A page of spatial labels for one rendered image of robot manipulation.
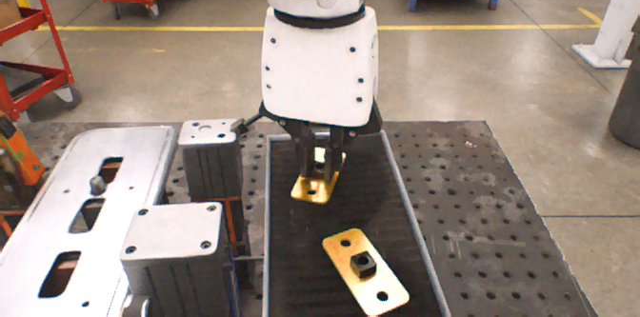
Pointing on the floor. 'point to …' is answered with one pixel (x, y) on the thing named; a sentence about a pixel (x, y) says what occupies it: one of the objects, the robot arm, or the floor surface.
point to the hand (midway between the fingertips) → (319, 156)
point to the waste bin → (629, 96)
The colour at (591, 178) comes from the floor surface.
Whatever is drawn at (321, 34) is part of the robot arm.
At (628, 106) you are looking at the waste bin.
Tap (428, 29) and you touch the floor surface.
